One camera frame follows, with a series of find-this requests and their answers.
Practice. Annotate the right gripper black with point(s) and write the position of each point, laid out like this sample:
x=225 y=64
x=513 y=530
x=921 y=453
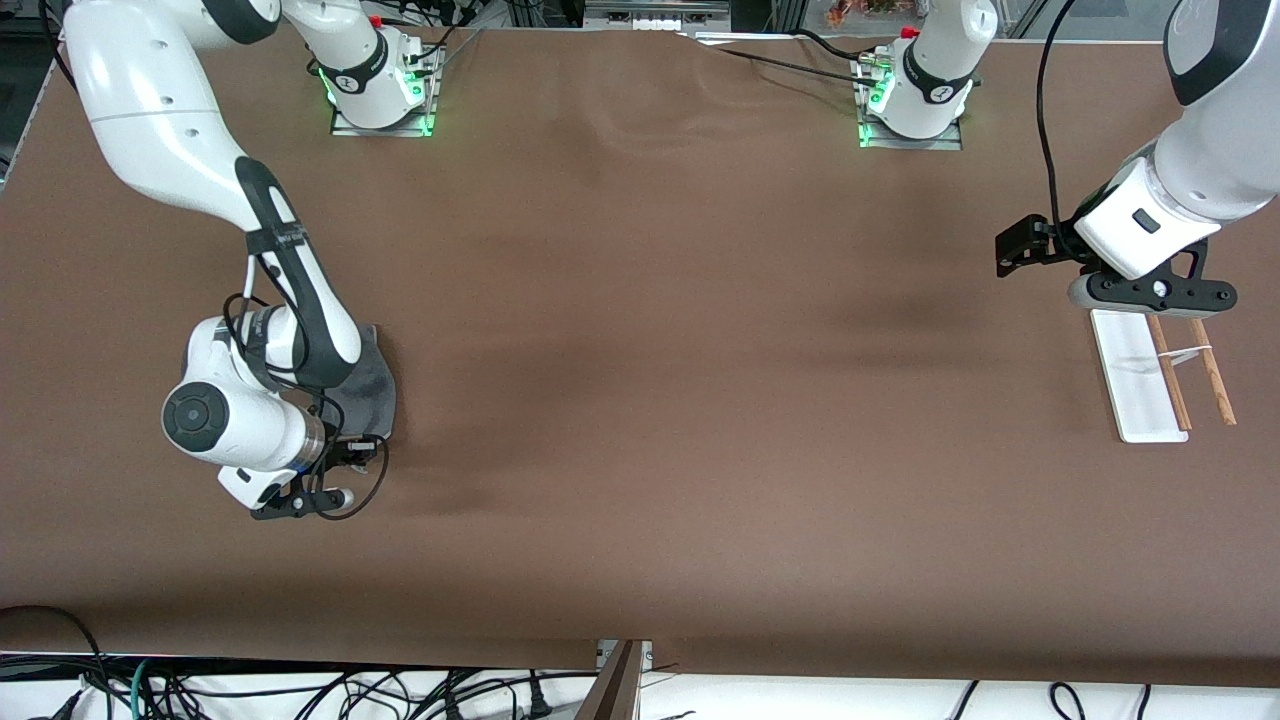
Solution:
x=345 y=452

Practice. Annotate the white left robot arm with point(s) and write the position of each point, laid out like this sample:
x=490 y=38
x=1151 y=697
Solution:
x=1230 y=150

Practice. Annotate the brown wooden post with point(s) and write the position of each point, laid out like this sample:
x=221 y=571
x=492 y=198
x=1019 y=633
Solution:
x=615 y=695

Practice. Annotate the orange red plastic item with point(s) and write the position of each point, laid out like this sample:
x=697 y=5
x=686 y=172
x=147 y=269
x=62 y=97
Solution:
x=865 y=10

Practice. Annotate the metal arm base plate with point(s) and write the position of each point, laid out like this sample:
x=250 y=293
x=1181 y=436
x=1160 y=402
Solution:
x=940 y=143
x=425 y=110

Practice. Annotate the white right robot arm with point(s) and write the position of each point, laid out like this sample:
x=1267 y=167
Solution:
x=150 y=110

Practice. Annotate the black power plug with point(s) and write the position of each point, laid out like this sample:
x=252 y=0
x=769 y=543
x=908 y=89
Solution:
x=540 y=705

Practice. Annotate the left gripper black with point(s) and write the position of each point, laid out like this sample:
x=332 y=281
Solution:
x=1057 y=245

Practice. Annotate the small metal bracket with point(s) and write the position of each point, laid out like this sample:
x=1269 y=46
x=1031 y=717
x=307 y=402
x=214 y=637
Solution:
x=604 y=652

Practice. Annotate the white power strip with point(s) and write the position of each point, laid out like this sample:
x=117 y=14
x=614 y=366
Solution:
x=660 y=24

